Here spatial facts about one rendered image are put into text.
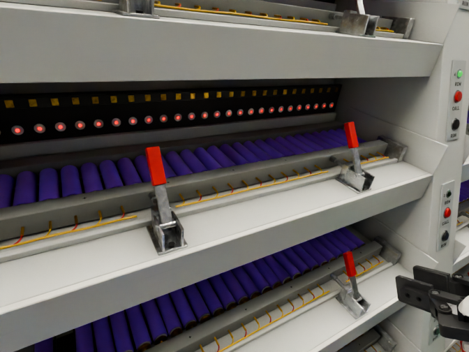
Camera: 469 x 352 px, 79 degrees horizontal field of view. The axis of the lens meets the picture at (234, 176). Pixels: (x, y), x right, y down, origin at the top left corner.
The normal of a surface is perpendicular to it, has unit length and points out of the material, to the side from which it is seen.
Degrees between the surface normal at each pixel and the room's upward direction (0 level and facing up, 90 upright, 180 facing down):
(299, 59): 111
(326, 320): 21
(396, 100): 90
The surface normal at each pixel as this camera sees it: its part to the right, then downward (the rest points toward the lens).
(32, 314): 0.49, 0.48
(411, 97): -0.87, 0.18
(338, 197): 0.10, -0.86
